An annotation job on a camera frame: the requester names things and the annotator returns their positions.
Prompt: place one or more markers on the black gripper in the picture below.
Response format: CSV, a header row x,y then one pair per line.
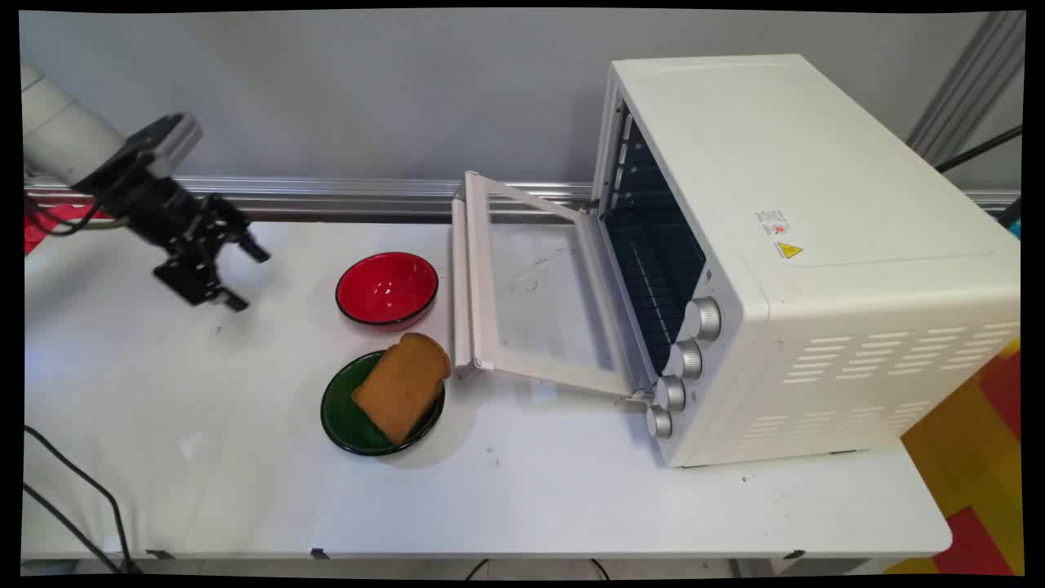
x,y
151,206

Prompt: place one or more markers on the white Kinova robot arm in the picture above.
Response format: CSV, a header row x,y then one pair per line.
x,y
53,126

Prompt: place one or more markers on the red cloth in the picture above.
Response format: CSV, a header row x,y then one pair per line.
x,y
57,224

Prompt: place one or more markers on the red bowl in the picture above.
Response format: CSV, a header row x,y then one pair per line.
x,y
387,289

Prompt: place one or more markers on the green plate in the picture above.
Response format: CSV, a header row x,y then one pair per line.
x,y
347,412

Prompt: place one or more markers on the brown bread slice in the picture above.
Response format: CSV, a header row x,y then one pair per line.
x,y
402,387

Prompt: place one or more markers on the white glass oven door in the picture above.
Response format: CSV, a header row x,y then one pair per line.
x,y
531,286

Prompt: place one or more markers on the silver oven knob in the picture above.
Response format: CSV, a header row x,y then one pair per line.
x,y
671,393
705,318
686,358
659,421

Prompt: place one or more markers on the yellow warning sticker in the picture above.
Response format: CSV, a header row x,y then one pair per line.
x,y
788,250

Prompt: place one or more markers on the white toaster oven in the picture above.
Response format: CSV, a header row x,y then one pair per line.
x,y
816,261

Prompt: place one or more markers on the aluminium frame rail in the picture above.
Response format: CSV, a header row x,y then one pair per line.
x,y
326,196

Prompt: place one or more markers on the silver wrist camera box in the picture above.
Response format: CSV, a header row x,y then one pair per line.
x,y
159,140

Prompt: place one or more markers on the aluminium frame post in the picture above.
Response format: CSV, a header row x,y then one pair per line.
x,y
963,90

